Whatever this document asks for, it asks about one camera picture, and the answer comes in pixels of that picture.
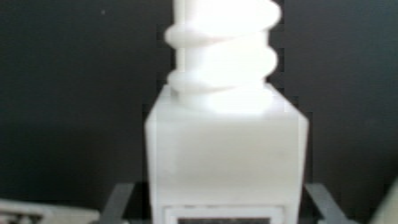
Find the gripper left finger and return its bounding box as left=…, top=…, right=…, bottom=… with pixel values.
left=96, top=182, right=151, bottom=224

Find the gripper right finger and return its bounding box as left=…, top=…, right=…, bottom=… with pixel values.
left=305, top=183, right=360, bottom=224

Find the white L-shaped obstacle fence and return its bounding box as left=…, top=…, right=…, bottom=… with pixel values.
left=369, top=179, right=398, bottom=224

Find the white table leg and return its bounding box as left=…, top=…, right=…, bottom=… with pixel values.
left=145, top=0, right=309, bottom=224

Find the white marker base sheet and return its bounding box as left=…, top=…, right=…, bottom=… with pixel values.
left=0, top=199, right=99, bottom=224

